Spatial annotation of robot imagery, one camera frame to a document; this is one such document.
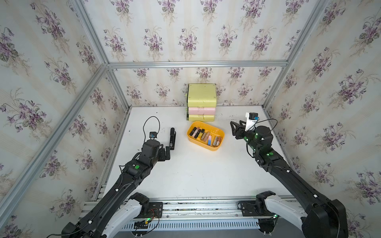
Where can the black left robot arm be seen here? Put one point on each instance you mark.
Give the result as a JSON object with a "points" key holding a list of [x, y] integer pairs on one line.
{"points": [[132, 175]]}

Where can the yellow storage tray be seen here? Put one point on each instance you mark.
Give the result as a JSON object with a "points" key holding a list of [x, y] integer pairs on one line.
{"points": [[214, 131]]}

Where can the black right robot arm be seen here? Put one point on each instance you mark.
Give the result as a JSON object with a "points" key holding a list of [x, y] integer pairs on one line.
{"points": [[319, 217]]}

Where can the slim black lipstick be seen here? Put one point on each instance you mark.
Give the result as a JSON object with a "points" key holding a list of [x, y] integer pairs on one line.
{"points": [[197, 134]]}

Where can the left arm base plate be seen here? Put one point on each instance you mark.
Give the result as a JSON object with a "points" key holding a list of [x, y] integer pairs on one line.
{"points": [[151, 210]]}

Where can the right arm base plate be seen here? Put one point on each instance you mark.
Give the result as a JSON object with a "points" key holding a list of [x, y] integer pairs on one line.
{"points": [[256, 207]]}

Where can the green pink drawer box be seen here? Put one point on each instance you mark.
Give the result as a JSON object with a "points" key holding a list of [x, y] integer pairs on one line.
{"points": [[201, 102]]}

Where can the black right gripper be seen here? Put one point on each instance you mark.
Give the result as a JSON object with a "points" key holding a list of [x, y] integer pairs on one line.
{"points": [[240, 130]]}

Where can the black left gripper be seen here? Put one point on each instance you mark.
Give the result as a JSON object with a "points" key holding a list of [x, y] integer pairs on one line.
{"points": [[163, 157]]}

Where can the black lipstick tube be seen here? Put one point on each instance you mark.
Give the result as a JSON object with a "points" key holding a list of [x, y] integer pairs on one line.
{"points": [[193, 131]]}

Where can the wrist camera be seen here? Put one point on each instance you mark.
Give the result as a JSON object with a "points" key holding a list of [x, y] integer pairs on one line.
{"points": [[153, 135], [252, 119]]}

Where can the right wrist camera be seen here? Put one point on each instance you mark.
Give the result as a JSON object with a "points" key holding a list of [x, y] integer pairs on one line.
{"points": [[252, 119]]}

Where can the black gold square lipstick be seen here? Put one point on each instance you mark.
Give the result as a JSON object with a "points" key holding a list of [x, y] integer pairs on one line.
{"points": [[201, 135]]}

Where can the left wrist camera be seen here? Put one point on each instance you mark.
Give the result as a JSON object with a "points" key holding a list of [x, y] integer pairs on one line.
{"points": [[153, 135]]}

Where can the silver lipstick tube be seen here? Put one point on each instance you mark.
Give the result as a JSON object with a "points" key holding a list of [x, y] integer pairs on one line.
{"points": [[215, 141]]}

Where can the rose gold lipstick tube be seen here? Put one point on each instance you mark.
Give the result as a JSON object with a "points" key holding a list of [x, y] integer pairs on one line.
{"points": [[206, 137]]}

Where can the aluminium rail frame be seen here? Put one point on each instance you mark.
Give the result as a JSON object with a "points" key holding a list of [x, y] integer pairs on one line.
{"points": [[202, 209]]}

